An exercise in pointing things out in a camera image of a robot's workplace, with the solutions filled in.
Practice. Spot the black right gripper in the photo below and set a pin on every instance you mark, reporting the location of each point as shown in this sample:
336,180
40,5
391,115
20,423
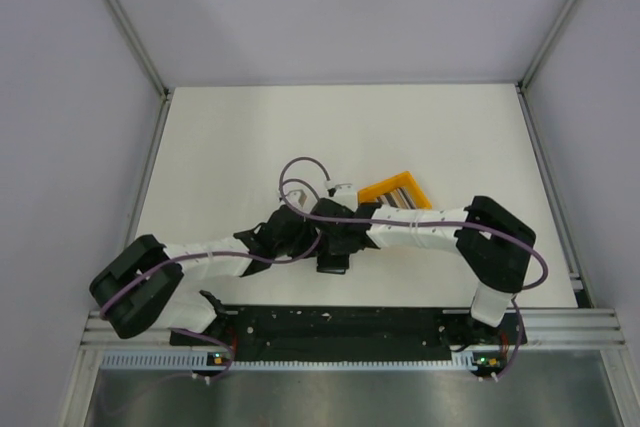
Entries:
337,248

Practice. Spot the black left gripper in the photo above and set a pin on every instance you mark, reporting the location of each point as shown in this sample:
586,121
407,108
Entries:
308,231

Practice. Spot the black leather card holder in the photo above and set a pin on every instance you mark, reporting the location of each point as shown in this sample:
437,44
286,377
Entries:
327,263

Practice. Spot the yellow plastic bin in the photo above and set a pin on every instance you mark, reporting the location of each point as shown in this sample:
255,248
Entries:
405,179

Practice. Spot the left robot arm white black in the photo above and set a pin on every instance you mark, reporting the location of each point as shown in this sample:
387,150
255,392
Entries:
151,284

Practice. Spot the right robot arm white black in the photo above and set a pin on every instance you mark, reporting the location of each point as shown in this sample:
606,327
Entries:
495,244

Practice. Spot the stack of cards in bin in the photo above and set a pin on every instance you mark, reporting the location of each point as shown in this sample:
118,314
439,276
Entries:
398,198

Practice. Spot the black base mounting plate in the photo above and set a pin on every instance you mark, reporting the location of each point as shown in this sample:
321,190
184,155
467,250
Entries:
341,334

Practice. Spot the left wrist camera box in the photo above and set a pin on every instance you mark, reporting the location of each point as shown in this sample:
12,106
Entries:
297,197

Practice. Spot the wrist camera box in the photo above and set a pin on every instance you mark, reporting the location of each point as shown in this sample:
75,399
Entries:
297,197
344,194

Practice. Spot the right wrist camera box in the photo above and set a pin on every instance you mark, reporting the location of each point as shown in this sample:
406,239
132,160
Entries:
344,194

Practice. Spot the grey slotted cable duct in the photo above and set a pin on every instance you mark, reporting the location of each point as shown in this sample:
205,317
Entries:
205,361

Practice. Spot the aluminium frame post left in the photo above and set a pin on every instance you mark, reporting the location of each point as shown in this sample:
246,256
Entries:
135,45

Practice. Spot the aluminium frame post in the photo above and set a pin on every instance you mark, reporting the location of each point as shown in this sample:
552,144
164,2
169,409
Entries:
135,45
560,23

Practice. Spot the aluminium frame rail front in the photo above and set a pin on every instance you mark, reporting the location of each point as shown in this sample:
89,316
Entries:
546,329

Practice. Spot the aluminium frame post right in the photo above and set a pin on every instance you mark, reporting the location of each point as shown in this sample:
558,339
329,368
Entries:
560,23

